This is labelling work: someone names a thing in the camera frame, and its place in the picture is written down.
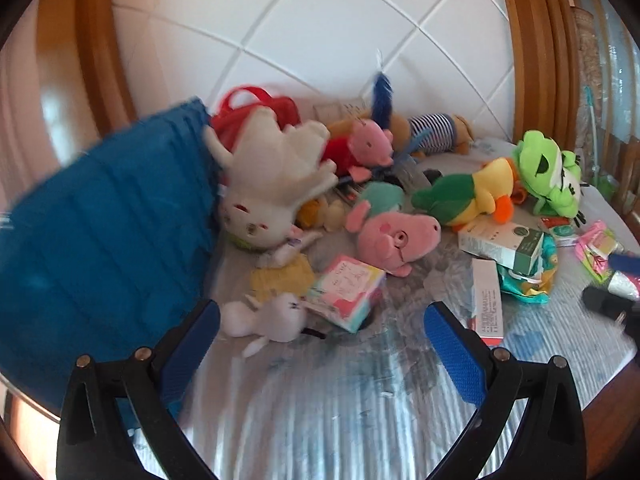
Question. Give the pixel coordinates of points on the blue feather teaser wand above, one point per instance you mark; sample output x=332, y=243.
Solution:
x=382, y=95

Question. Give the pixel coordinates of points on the pink pig plush red dress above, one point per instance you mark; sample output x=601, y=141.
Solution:
x=370, y=142

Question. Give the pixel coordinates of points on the small cream duck plush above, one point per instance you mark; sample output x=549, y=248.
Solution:
x=327, y=212

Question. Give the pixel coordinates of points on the green white carton box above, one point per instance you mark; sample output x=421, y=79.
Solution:
x=500, y=242

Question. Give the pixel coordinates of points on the wooden frame post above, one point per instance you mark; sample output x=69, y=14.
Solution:
x=102, y=45
x=530, y=45

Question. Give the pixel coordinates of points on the long white red box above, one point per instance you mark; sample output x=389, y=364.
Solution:
x=485, y=300

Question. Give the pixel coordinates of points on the small red green tissue pack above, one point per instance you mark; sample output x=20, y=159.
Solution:
x=560, y=231

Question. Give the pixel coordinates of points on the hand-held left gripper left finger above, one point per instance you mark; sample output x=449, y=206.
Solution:
x=190, y=347

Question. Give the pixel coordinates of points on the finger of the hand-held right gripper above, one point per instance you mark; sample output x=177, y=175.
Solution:
x=607, y=305
x=626, y=265

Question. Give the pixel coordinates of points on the red mesh bag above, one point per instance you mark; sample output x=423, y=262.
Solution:
x=272, y=107

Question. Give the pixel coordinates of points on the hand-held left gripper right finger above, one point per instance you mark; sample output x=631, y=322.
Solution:
x=455, y=355

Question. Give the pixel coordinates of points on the green yellow parrot plush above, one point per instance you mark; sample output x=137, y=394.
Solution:
x=450, y=200

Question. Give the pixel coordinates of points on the large white rabbit plush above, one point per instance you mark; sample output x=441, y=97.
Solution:
x=270, y=170

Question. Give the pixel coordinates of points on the yellow plush toy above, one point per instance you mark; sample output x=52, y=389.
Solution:
x=285, y=276

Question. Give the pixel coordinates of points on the pink pig plush teal outfit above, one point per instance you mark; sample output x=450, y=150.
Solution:
x=395, y=235

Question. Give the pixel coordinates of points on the small white rabbit plush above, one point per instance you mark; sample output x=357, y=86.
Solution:
x=280, y=317

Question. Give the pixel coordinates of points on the pastel tissue box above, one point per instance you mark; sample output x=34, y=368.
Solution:
x=345, y=290

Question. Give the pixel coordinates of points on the pink green wet wipes pack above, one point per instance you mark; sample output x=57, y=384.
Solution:
x=595, y=245

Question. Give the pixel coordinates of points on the green frog plush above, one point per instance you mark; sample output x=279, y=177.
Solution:
x=540, y=160

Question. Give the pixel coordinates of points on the striped cloth covered desktop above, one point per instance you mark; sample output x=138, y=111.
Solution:
x=320, y=400

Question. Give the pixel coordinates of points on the white printed card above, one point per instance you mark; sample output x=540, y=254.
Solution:
x=340, y=110

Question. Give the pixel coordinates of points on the small white pink toy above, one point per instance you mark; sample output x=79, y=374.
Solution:
x=290, y=247

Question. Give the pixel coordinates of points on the brown dog plush striped shirt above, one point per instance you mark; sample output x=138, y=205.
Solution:
x=431, y=130

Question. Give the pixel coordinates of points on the teal wet wipes pack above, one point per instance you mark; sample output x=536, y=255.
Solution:
x=525, y=287

